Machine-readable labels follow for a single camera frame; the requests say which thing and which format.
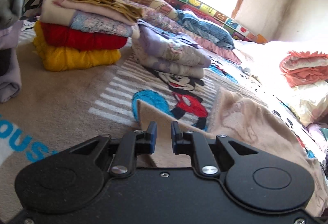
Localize beige fleece sweater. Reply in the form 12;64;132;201
136;88;327;216

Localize folded lavender floral clothes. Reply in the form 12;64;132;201
132;20;211;79

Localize stack of clothes by headboard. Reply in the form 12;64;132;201
306;124;327;164

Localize grey purple clothes pile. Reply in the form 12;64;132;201
1;0;24;103

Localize Mickey Mouse bed blanket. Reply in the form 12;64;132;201
0;18;328;222

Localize white duvet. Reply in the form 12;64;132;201
234;40;327;99

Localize folded blue quilt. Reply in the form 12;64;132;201
177;10;235;50

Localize folded yellow knit garment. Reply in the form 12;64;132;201
33;21;121;72

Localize cream yellow pillow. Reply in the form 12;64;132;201
288;81;328;127

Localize folded red garment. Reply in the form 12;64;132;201
40;22;128;51

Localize pink floral rolled bedding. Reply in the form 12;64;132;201
124;0;241;65

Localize orange pink rolled blanket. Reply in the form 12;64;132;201
280;51;327;87

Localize folded cream floral blanket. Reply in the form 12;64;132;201
41;0;140;39

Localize colourful alphabet play mat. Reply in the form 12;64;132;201
164;0;268;44

